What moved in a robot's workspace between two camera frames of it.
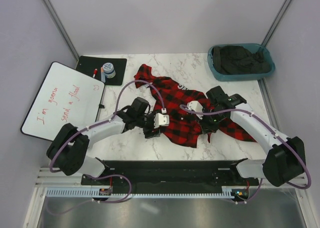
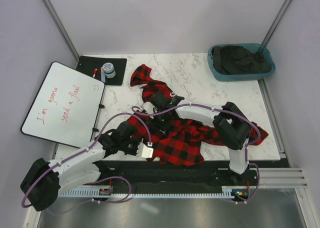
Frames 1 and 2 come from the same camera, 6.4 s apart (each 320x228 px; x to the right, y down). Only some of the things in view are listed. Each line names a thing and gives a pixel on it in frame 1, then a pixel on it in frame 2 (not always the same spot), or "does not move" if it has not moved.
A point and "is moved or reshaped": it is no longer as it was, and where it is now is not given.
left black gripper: x=148 y=132 -> x=137 y=141
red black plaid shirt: x=190 y=114 is moved or reshaped
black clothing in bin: x=238 y=60 does not move
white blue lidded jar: x=109 y=69 does not move
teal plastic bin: x=230 y=61 does not move
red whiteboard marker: x=95 y=71 does not move
